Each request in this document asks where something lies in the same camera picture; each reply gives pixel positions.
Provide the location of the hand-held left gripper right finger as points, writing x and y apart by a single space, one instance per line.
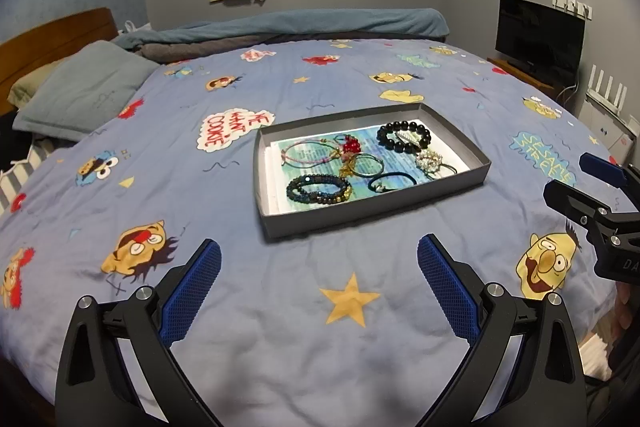
447 289

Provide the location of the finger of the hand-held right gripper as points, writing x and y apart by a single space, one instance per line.
570 199
602 169

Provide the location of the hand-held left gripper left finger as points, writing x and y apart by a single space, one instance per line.
192 292

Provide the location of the grey cardboard tray box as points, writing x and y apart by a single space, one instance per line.
360 217

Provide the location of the white pearl bead strand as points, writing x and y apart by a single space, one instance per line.
403 137

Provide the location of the white cabinet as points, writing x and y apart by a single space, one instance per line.
607 124

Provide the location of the white router with antennas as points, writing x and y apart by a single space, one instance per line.
607 94

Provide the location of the white fluffy cloth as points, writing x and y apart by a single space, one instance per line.
596 354

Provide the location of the blue cartoon printed bedsheet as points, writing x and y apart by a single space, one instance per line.
300 282

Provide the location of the wooden television stand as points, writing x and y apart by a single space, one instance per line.
520 74

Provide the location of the black television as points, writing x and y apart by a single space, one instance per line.
540 34

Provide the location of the blue-green printed paper liner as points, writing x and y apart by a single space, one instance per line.
370 142

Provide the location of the black and white striped pillow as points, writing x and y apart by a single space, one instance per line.
15 187

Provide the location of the blue-grey pillow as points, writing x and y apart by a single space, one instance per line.
85 92

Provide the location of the grey blanket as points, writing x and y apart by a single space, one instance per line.
200 47

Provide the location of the olive pillow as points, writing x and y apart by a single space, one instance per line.
30 87

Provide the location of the white plastic bag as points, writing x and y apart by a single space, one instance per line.
135 28

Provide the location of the blue duvet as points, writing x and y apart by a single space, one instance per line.
300 24

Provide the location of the wooden headboard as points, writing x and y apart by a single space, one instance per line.
60 29

